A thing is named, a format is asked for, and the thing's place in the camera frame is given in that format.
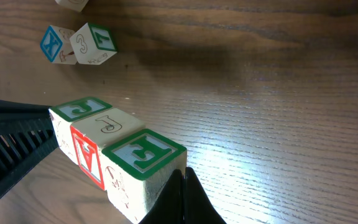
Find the wooden block brown circle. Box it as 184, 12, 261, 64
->
55, 0, 88, 12

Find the red letter block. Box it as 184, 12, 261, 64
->
70, 108, 145, 190

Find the blue letter block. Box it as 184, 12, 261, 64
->
40, 26, 77, 65

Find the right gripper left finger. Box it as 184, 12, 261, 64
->
139, 169, 183, 224

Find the wooden block yellow side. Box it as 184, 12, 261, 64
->
101, 129, 187, 223

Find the wooden block red side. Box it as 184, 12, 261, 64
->
70, 22, 118, 65

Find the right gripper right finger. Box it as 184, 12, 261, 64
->
183, 167, 226, 224

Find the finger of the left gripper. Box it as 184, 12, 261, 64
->
0, 100, 58, 199

